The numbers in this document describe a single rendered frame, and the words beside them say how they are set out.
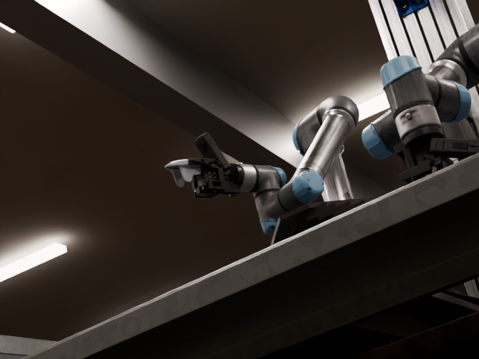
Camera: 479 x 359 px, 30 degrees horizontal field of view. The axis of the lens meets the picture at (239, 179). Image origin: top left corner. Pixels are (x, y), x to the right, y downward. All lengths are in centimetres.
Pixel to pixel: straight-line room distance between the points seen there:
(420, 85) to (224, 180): 84
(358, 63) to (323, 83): 27
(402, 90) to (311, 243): 79
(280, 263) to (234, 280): 5
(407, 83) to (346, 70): 403
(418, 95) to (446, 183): 81
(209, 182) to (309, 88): 350
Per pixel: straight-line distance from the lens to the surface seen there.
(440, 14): 276
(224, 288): 90
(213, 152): 233
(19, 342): 202
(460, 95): 172
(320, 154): 236
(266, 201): 235
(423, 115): 159
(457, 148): 155
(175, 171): 228
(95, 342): 100
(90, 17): 417
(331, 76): 566
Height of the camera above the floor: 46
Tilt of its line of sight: 24 degrees up
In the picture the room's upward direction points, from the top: 14 degrees counter-clockwise
